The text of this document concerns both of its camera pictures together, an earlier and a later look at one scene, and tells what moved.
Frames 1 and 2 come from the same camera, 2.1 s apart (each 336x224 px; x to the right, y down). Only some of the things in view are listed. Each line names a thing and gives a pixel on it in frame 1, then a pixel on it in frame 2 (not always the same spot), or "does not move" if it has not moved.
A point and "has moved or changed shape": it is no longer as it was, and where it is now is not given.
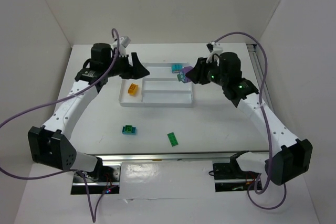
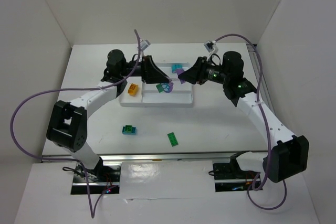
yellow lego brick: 133,89 does not move
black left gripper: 128,66 to 145,69
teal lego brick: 134,130 does not move
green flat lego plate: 172,139 does not move
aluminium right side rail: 256,63 does not move
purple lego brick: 186,69 has moved or changed shape
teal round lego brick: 176,68 does not move
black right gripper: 200,67 does not move
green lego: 181,76 has moved or changed shape
